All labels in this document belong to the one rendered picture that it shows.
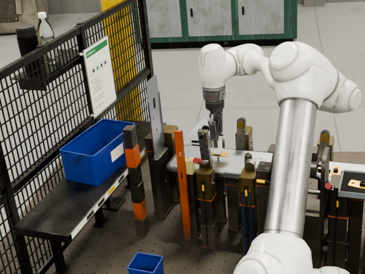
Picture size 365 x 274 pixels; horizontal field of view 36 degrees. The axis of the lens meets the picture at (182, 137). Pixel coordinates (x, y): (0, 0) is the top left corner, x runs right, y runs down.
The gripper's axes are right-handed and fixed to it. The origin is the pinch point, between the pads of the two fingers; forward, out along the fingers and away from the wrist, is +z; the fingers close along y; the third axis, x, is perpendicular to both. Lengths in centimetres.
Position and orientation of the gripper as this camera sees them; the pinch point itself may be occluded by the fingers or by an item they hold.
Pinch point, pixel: (217, 145)
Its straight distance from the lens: 229.6
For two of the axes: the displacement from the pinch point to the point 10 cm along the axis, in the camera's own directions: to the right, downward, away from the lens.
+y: 3.4, -4.4, 8.3
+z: 0.8, 9.0, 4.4
